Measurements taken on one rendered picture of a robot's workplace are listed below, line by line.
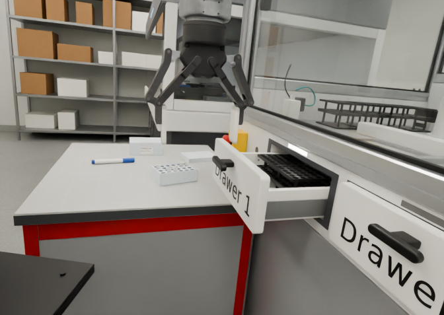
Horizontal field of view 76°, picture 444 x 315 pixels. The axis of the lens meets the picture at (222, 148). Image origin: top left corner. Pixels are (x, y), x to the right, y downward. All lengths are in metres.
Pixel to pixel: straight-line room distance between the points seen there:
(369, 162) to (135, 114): 4.53
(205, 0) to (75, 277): 0.46
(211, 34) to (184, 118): 0.92
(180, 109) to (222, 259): 0.76
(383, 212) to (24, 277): 0.52
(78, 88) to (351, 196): 4.15
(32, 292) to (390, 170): 0.53
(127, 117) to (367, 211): 4.57
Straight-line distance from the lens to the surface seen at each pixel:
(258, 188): 0.49
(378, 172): 0.50
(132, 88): 4.82
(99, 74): 4.85
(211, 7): 0.50
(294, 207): 0.56
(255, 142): 0.88
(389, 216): 0.47
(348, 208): 0.52
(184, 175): 0.87
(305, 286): 0.71
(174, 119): 1.38
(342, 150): 0.55
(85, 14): 4.47
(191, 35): 0.51
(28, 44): 4.57
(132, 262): 0.82
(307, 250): 0.67
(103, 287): 0.86
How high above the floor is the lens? 1.09
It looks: 14 degrees down
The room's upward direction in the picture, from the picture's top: 5 degrees clockwise
